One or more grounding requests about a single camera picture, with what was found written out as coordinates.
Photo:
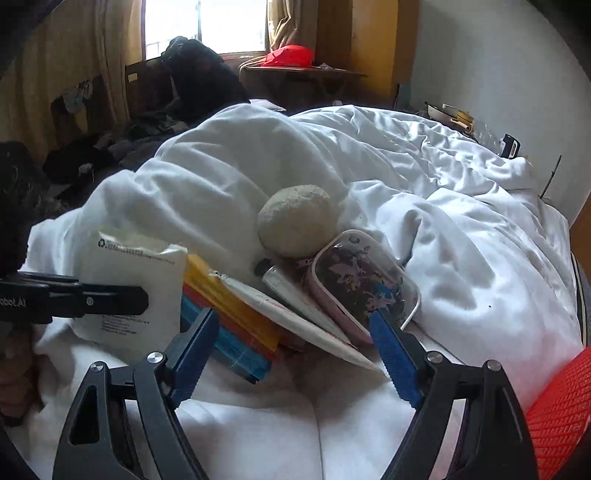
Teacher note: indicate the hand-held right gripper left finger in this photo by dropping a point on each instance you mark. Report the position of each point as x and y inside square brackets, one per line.
[194, 360]

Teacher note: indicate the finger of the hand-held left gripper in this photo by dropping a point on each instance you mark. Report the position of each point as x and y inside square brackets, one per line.
[55, 278]
[115, 300]

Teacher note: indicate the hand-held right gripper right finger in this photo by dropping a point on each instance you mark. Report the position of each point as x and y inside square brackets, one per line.
[395, 360]

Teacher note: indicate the white and teal packet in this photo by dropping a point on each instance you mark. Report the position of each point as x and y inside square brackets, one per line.
[134, 258]

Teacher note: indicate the colourful cloth pack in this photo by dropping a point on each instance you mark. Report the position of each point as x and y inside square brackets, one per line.
[231, 314]

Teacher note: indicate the pink printed pencil case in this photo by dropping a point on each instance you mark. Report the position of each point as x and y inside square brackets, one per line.
[360, 281]

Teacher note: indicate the white pouch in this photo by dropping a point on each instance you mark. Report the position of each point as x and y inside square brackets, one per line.
[295, 318]

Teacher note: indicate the cream fluffy ball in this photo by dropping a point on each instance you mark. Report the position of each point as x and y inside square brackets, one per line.
[295, 221]

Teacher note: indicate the red plastic mesh basket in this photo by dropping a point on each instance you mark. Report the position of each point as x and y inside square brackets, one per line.
[563, 415]

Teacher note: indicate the person's left hand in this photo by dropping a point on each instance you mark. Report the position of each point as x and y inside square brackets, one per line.
[16, 369]

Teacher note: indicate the dark furry cloth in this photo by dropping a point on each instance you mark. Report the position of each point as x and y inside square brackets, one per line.
[21, 207]

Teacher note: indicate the white bed sheet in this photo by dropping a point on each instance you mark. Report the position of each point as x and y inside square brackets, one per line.
[258, 438]

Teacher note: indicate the white duvet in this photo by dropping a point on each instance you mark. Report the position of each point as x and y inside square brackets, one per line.
[207, 184]

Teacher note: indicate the pile of dark clothes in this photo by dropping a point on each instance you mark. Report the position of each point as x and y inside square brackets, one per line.
[138, 138]

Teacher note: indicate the small grey cloth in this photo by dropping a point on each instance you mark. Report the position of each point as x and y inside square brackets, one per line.
[76, 97]

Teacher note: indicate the mattress with blue edge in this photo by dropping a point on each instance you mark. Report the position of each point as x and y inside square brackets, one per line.
[582, 314]

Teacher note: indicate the wooden chair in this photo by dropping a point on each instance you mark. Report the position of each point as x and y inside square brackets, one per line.
[143, 87]

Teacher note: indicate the beige curtain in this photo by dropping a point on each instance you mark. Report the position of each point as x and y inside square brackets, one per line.
[117, 55]
[288, 23]

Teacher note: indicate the black coat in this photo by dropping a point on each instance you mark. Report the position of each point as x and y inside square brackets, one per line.
[203, 83]

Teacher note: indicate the black tripod pole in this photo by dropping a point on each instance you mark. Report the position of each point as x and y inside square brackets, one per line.
[550, 177]

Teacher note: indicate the clear plastic bag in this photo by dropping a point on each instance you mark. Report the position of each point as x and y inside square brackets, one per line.
[485, 134]

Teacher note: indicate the yellow pot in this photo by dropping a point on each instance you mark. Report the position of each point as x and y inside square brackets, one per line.
[465, 121]

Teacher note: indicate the dark wooden desk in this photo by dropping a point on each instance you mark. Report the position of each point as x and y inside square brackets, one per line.
[295, 81]

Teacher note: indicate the window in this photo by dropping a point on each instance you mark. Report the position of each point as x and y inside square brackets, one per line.
[207, 23]

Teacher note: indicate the red bag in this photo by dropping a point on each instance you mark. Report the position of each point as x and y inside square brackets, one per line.
[291, 56]

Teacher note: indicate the white papers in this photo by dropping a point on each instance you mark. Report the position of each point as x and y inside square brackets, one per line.
[328, 66]

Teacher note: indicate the wooden wardrobe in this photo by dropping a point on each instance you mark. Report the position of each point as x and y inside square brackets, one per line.
[369, 37]

